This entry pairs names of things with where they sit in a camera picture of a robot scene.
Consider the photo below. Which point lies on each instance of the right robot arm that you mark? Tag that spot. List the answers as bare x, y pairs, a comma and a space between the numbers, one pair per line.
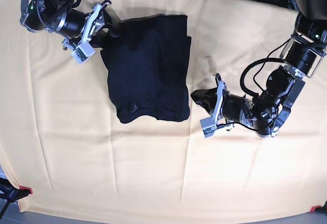
39, 15

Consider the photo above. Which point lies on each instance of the dark navy T-shirt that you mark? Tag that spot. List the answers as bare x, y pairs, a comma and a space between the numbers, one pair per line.
147, 68

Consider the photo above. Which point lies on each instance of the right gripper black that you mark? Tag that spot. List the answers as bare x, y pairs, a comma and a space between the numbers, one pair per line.
99, 29

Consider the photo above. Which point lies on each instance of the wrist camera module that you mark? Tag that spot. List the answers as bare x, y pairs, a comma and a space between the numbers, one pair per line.
209, 126
82, 52

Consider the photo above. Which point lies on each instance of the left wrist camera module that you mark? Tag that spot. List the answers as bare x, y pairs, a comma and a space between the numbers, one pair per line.
209, 126

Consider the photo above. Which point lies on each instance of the left red-black table clamp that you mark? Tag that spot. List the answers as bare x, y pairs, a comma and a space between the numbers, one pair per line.
11, 194

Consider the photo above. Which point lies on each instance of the yellow table cloth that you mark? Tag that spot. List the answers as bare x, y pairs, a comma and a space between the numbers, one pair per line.
61, 137

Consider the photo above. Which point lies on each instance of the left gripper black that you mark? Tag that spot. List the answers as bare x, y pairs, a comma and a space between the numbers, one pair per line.
234, 109

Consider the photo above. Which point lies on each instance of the right red-black table clamp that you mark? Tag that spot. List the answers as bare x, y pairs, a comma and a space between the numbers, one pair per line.
320, 209

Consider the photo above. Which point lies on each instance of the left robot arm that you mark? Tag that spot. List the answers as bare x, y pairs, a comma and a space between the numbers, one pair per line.
266, 112

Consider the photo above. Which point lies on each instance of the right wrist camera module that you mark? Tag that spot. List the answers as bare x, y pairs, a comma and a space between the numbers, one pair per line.
82, 52

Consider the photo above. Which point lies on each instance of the red-black table clamp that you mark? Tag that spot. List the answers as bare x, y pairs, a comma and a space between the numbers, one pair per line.
320, 209
11, 194

